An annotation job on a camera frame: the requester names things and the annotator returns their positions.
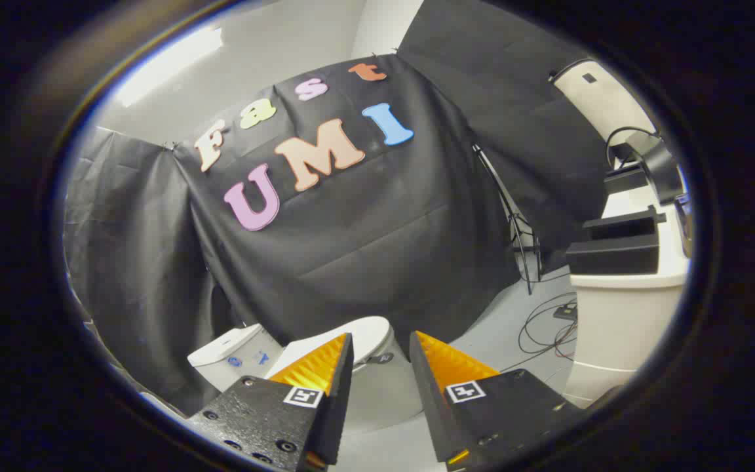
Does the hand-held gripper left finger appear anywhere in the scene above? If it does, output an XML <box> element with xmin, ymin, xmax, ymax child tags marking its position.
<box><xmin>184</xmin><ymin>333</ymin><xmax>354</xmax><ymax>472</ymax></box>

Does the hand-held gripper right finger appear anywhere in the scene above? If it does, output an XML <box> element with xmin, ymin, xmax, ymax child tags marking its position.
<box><xmin>409</xmin><ymin>331</ymin><xmax>585</xmax><ymax>471</ymax></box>

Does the white toilet lid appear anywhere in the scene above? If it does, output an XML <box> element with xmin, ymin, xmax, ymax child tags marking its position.
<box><xmin>284</xmin><ymin>317</ymin><xmax>395</xmax><ymax>378</ymax></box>

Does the white toilet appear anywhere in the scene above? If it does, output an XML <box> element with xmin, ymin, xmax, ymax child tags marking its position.
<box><xmin>187</xmin><ymin>324</ymin><xmax>425</xmax><ymax>437</ymax></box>

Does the black backdrop cloth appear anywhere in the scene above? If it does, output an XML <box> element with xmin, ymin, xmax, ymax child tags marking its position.
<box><xmin>63</xmin><ymin>0</ymin><xmax>614</xmax><ymax>417</ymax></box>

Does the black tripod stand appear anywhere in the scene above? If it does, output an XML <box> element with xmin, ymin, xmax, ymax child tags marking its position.
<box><xmin>473</xmin><ymin>144</ymin><xmax>543</xmax><ymax>296</ymax></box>

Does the white round cabinet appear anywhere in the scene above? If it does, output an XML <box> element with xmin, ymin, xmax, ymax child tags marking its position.
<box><xmin>562</xmin><ymin>184</ymin><xmax>690</xmax><ymax>408</ymax></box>

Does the large flat black box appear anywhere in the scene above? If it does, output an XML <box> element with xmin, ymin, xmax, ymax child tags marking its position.
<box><xmin>566</xmin><ymin>234</ymin><xmax>661</xmax><ymax>275</ymax></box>

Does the thin flat black box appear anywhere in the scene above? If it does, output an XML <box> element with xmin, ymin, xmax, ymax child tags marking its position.
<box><xmin>582</xmin><ymin>205</ymin><xmax>667</xmax><ymax>241</ymax></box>

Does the small black box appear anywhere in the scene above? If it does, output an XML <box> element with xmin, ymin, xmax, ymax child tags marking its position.
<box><xmin>604</xmin><ymin>164</ymin><xmax>650</xmax><ymax>195</ymax></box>

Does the black curved device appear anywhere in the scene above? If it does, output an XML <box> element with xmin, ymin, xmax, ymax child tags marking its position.
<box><xmin>625</xmin><ymin>131</ymin><xmax>684</xmax><ymax>205</ymax></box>

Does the black floor cable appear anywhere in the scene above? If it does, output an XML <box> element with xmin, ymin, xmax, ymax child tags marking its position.
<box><xmin>517</xmin><ymin>292</ymin><xmax>578</xmax><ymax>374</ymax></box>

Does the red floor cable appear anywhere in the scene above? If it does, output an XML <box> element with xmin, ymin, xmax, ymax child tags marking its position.
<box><xmin>553</xmin><ymin>321</ymin><xmax>579</xmax><ymax>361</ymax></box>

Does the white wall panel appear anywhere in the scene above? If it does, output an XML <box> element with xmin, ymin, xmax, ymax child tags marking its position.
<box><xmin>550</xmin><ymin>58</ymin><xmax>655</xmax><ymax>142</ymax></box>

